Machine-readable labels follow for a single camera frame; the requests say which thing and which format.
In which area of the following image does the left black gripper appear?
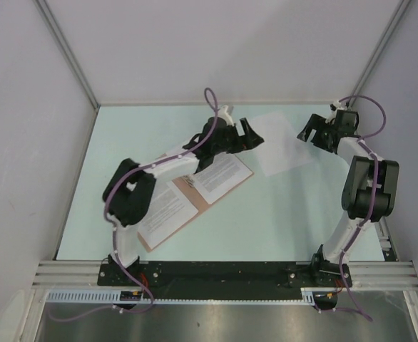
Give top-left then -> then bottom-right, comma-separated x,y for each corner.
212,118 -> 263,155

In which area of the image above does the printed paper sheet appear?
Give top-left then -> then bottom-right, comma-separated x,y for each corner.
250,112 -> 312,177
190,153 -> 253,204

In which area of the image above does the printed paper sheet top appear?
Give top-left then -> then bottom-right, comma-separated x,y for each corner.
190,153 -> 253,204

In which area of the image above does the printed paper sheet under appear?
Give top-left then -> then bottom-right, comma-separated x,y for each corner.
138,182 -> 198,250

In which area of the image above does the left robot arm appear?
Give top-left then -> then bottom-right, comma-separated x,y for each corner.
102,117 -> 265,285

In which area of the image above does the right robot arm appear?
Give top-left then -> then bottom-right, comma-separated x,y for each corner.
297,107 -> 399,287

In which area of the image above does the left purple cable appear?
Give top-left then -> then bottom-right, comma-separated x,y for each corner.
48,88 -> 220,321

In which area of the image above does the aluminium rail right side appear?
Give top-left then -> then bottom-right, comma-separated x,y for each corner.
340,103 -> 397,257

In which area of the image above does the aluminium frame post right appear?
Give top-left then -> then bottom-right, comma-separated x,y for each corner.
351,0 -> 414,95

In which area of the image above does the aluminium frame post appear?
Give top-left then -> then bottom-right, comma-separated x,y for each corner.
351,0 -> 414,95
33,0 -> 101,112

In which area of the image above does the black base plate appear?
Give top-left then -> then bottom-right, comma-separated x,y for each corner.
97,261 -> 352,299

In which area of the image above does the aluminium frame post left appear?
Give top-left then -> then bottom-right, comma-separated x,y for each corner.
33,0 -> 101,112

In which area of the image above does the white cable duct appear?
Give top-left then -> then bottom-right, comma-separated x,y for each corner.
46,289 -> 338,306

